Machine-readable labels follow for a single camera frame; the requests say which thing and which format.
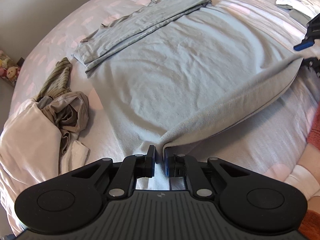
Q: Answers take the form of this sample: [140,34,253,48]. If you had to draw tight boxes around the light blue-grey pants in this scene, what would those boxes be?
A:
[87,4,304,190]

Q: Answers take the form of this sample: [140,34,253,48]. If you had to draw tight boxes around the light blue-grey long-sleeve shirt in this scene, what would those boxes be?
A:
[73,0,212,76]

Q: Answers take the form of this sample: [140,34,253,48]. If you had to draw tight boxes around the pink polka dot bedsheet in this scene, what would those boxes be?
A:
[1,0,319,234]

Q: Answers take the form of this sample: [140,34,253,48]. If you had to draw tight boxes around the tan brown garment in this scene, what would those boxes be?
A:
[41,91,89,155]

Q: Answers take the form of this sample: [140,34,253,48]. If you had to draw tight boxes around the cream white sweater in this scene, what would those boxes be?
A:
[0,98,90,181]

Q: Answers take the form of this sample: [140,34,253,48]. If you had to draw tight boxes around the grey knit sock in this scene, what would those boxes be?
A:
[37,95,53,109]

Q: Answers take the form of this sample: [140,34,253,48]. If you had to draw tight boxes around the brown striped garment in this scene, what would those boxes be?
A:
[35,57,72,101]

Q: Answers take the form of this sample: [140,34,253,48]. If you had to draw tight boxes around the orange-red fuzzy garment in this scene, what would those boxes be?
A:
[298,110,319,239]

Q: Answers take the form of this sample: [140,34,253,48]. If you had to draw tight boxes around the clear tube of plush toys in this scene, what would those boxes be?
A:
[0,50,21,87]

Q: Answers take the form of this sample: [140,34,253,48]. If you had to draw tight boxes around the dark wall socket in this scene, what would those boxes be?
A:
[17,57,25,67]

